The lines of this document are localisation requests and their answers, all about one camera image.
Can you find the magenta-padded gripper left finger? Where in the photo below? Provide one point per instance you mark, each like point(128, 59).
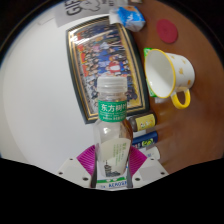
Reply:
point(75, 171)

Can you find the blue tissue pack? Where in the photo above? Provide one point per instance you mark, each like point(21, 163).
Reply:
point(128, 17)

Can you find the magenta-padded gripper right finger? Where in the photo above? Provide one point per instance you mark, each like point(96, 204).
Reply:
point(150, 171)

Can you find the framed group picture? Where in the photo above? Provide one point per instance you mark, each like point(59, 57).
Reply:
point(100, 56)

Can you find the amber pump bottle yellow label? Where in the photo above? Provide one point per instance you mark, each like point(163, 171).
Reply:
point(144, 122)

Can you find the clear green-labelled drink bottle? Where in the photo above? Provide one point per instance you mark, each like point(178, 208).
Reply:
point(112, 110)

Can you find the white printed gift bag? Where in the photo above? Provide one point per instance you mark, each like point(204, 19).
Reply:
point(80, 10)

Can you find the flat round red coaster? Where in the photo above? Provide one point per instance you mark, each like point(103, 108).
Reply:
point(167, 31)

